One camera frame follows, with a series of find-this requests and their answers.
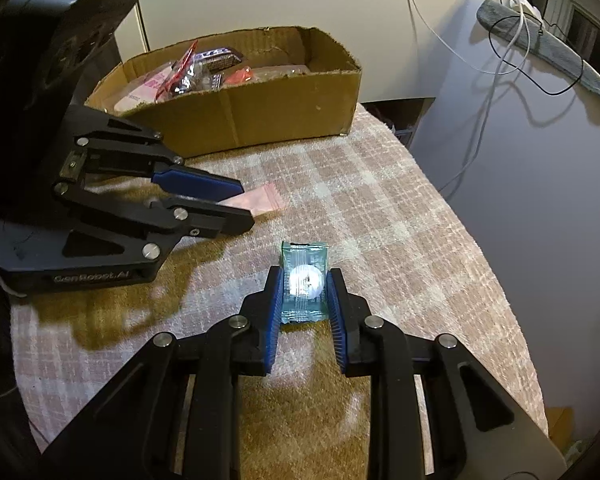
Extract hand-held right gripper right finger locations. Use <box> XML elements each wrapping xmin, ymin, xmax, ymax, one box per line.
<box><xmin>326</xmin><ymin>267</ymin><xmax>568</xmax><ymax>480</ymax></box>

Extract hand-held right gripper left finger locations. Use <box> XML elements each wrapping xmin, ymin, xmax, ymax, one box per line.
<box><xmin>42</xmin><ymin>266</ymin><xmax>283</xmax><ymax>480</ymax></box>

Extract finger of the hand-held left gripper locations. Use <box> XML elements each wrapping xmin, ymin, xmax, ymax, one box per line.
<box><xmin>52</xmin><ymin>182</ymin><xmax>255</xmax><ymax>273</ymax></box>
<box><xmin>62</xmin><ymin>104</ymin><xmax>245</xmax><ymax>202</ymax></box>

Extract pink translucent packet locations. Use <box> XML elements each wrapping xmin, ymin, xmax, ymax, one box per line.
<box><xmin>220</xmin><ymin>183</ymin><xmax>286</xmax><ymax>218</ymax></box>

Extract teal candy packet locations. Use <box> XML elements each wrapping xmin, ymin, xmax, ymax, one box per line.
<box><xmin>279</xmin><ymin>241</ymin><xmax>332</xmax><ymax>325</ymax></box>

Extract dark speckled snack packet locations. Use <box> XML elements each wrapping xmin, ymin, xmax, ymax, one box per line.
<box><xmin>155</xmin><ymin>72</ymin><xmax>223</xmax><ymax>103</ymax></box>

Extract cardboard box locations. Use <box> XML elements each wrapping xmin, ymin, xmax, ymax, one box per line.
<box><xmin>82</xmin><ymin>26</ymin><xmax>363</xmax><ymax>158</ymax></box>

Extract brown chocolate bar wrapper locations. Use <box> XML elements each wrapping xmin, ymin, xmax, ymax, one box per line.
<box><xmin>195</xmin><ymin>47</ymin><xmax>244</xmax><ymax>73</ymax></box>

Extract pink printed clear packet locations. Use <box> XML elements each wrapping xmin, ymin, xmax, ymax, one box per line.
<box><xmin>112</xmin><ymin>60</ymin><xmax>178</xmax><ymax>113</ymax></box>

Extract checked tablecloth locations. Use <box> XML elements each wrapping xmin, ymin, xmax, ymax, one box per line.
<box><xmin>10</xmin><ymin>102</ymin><xmax>551</xmax><ymax>461</ymax></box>

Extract red white snack packet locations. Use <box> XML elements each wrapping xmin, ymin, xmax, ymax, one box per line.
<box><xmin>170</xmin><ymin>40</ymin><xmax>202</xmax><ymax>86</ymax></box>

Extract grey stone window sill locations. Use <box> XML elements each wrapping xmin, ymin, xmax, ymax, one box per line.
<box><xmin>476</xmin><ymin>0</ymin><xmax>600</xmax><ymax>116</ymax></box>

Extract thick white cable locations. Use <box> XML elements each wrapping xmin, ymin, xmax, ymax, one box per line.
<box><xmin>440</xmin><ymin>5</ymin><xmax>528</xmax><ymax>196</ymax></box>

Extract black cable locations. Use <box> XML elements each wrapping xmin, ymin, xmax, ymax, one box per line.
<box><xmin>487</xmin><ymin>20</ymin><xmax>586</xmax><ymax>97</ymax></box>

